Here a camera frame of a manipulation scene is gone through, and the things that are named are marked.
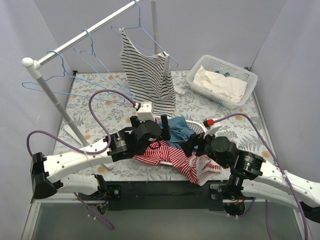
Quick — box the blue wire hanger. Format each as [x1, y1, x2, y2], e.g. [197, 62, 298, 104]
[72, 28, 138, 101]
[21, 50, 126, 105]

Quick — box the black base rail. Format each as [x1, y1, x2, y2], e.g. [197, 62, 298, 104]
[77, 180, 247, 218]

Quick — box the red white striped tank top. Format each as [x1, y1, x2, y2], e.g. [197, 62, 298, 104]
[134, 140, 222, 186]

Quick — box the black white striped tank top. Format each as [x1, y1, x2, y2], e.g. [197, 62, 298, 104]
[119, 28, 176, 116]

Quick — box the white rectangular basket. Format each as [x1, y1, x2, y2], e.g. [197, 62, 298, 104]
[186, 55, 258, 110]

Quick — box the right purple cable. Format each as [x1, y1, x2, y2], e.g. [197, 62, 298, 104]
[214, 112, 310, 240]

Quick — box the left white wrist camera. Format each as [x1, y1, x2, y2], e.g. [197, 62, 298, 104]
[133, 101, 156, 123]

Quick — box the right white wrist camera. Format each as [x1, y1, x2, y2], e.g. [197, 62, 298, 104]
[203, 118, 221, 137]

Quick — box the white cloth in basket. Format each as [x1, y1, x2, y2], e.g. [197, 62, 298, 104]
[193, 65, 247, 103]

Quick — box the teal blue garment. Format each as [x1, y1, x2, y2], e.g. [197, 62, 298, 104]
[166, 116, 196, 149]

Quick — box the metal clothes rack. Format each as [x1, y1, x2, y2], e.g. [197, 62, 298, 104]
[20, 0, 161, 147]

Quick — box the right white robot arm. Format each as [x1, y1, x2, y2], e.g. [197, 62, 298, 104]
[179, 133, 320, 223]

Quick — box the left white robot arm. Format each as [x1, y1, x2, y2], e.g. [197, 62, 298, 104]
[30, 115, 170, 200]

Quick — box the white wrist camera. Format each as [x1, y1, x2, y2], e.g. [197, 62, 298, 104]
[203, 118, 221, 137]
[133, 101, 156, 123]

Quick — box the blue hanger with striped top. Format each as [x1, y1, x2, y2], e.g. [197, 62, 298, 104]
[110, 0, 165, 57]

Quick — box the floral table cloth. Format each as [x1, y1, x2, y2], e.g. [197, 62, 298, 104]
[51, 69, 278, 182]

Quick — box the white oval laundry basket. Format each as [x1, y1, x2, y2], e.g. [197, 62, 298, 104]
[159, 120, 207, 167]

